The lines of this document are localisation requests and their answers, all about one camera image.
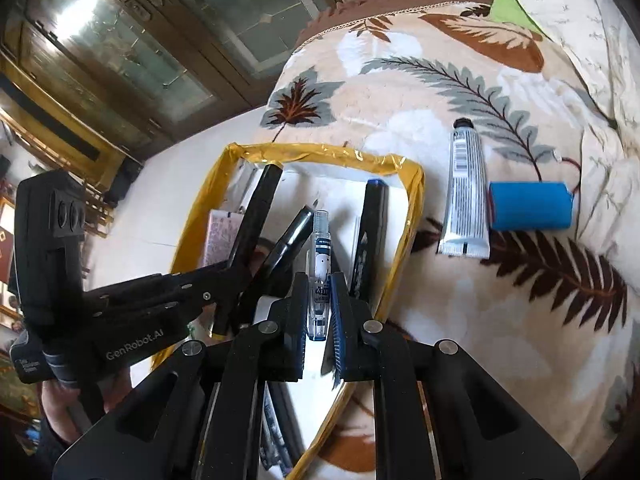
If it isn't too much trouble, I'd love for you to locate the blue battery pack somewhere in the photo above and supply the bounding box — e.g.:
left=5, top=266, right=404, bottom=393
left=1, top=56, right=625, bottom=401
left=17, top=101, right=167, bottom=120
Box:
left=487, top=152, right=583, bottom=233

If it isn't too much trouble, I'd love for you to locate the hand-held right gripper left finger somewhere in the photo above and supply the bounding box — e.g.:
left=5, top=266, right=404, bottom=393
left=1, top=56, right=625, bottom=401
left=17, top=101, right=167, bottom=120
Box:
left=52, top=271, right=308, bottom=480

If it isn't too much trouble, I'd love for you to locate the small pink tube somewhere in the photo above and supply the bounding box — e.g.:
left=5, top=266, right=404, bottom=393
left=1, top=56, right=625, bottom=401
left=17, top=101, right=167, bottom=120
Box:
left=202, top=209, right=245, bottom=270

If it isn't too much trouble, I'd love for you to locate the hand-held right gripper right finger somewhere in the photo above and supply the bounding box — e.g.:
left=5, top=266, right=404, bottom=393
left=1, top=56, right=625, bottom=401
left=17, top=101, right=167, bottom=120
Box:
left=327, top=270, right=581, bottom=480

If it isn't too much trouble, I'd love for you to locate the white foam box yellow tape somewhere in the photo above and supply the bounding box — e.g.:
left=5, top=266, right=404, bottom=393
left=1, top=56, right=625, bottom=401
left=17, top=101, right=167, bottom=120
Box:
left=150, top=142, right=426, bottom=480

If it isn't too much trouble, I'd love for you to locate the grey tube black cap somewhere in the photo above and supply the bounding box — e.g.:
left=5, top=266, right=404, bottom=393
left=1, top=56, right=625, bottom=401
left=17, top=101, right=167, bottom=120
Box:
left=436, top=116, right=492, bottom=261

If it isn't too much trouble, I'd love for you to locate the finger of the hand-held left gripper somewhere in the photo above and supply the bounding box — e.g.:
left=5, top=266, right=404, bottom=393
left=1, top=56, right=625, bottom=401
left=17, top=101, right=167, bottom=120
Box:
left=164, top=261, right=251, bottom=294
left=209, top=281, right=254, bottom=319

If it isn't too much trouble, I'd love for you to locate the wooden glass door cabinet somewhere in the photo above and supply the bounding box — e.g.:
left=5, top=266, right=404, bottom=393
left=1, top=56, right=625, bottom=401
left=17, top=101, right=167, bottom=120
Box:
left=0, top=0, right=496, bottom=161

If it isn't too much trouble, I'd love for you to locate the person's left hand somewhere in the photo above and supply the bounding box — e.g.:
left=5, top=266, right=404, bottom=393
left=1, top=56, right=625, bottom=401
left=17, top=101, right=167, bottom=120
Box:
left=40, top=365, right=133, bottom=438

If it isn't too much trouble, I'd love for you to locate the clear plastic pen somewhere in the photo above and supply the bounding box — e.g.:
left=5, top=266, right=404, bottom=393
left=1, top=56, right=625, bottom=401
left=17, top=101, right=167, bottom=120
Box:
left=306, top=210, right=334, bottom=343

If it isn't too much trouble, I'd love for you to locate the plain green pillow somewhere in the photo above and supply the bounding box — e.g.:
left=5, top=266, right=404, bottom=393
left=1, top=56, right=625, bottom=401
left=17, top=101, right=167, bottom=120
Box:
left=490, top=0, right=546, bottom=41

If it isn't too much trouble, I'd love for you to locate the thick black marker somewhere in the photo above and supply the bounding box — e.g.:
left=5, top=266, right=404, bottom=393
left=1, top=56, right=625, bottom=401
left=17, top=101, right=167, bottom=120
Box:
left=214, top=162, right=284, bottom=337

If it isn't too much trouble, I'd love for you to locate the leaf printed blanket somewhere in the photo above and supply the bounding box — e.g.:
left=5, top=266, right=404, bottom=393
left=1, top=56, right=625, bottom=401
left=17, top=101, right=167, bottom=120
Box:
left=250, top=0, right=640, bottom=480

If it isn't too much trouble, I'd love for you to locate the black marker blue end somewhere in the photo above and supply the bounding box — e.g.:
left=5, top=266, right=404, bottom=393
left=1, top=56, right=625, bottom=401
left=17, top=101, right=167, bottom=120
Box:
left=346, top=177, right=392, bottom=302

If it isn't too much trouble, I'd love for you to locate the wooden chair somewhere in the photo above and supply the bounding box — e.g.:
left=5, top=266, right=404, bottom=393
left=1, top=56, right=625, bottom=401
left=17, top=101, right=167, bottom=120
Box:
left=82, top=180, right=123, bottom=241

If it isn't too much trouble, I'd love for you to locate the slim black marker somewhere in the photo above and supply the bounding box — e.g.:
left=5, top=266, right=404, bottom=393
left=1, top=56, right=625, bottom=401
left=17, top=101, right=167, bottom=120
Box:
left=234, top=205, right=316, bottom=323

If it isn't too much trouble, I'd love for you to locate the white floral quilt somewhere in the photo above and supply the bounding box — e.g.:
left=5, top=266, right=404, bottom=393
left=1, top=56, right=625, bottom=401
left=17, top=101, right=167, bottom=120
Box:
left=477, top=0, right=640, bottom=281

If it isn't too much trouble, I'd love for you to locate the yellow wooden cabinet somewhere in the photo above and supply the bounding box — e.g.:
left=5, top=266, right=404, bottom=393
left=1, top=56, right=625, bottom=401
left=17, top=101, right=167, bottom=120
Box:
left=0, top=55, right=128, bottom=196

